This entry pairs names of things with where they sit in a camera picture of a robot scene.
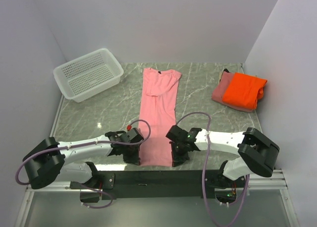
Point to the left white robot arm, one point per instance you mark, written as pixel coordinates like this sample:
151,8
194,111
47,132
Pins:
67,161

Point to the black base beam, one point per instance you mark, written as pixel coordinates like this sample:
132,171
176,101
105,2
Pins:
162,183

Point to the aluminium frame rail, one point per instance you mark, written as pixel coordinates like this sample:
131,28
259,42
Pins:
267,203

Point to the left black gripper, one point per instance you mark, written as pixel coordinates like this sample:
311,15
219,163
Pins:
134,159

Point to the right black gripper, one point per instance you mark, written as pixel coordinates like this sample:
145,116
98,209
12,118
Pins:
178,159

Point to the folded orange t shirt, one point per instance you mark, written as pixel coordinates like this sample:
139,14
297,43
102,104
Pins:
244,91

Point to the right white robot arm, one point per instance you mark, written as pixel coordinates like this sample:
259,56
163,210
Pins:
255,152

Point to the folded dusty pink t shirt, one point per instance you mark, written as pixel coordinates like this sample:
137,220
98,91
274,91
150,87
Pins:
225,78

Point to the white plastic basket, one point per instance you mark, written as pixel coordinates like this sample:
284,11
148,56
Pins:
88,75

